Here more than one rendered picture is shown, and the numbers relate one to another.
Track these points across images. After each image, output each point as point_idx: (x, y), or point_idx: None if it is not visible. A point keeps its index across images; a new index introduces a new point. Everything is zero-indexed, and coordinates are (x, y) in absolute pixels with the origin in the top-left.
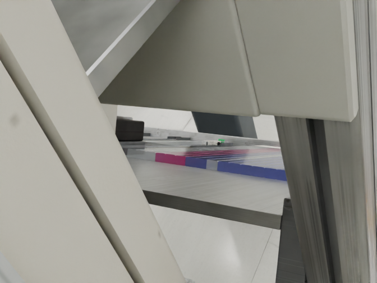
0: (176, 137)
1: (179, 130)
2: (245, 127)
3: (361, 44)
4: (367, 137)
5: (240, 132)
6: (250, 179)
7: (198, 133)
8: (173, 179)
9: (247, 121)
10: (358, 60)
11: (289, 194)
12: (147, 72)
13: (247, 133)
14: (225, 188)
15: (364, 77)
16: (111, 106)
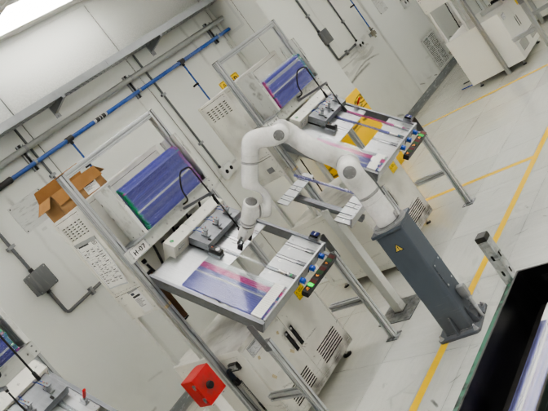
0: (304, 262)
1: (308, 261)
2: (421, 288)
3: (125, 262)
4: (131, 269)
5: (412, 288)
6: (183, 275)
7: (303, 267)
8: (176, 265)
9: (426, 286)
10: (125, 262)
11: (169, 278)
12: None
13: (426, 293)
14: (170, 271)
15: (127, 264)
16: (173, 249)
